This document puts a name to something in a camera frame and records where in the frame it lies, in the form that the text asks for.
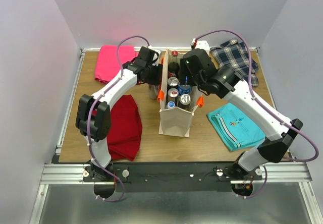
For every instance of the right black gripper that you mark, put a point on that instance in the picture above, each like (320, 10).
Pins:
(183, 68)

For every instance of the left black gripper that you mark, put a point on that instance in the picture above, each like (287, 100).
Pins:
(156, 79)

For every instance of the silver can red tab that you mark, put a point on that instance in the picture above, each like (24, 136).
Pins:
(153, 91)

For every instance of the cola glass bottle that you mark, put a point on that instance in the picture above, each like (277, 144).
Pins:
(173, 66)

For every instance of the black can front table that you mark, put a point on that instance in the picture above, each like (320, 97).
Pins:
(173, 82)

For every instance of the clear water bottle blue label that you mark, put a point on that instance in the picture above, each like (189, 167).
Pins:
(184, 89)

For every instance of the silver can front table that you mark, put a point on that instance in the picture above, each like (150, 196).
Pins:
(172, 95)

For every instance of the black can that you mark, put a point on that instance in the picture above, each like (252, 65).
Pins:
(184, 101)

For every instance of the beige canvas tote bag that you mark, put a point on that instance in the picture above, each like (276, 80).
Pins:
(175, 121)

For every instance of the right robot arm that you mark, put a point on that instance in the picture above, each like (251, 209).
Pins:
(228, 84)

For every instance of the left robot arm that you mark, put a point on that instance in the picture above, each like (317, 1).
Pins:
(93, 118)

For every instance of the plaid navy white shirt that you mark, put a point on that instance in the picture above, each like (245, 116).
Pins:
(234, 54)

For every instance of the pink folded cloth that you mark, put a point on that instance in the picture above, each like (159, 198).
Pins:
(107, 65)

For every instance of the red folded cloth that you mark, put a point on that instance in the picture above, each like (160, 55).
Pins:
(124, 137)

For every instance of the teal folded shorts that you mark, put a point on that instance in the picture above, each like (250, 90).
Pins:
(236, 129)

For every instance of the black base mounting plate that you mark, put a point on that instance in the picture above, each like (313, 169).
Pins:
(171, 176)

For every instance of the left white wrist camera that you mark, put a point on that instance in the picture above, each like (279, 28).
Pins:
(156, 55)

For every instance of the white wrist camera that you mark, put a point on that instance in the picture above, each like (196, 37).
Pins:
(200, 44)
(156, 55)

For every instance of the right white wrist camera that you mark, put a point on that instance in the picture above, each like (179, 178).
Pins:
(200, 44)

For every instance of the aluminium frame rail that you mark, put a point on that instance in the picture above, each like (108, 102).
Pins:
(283, 172)

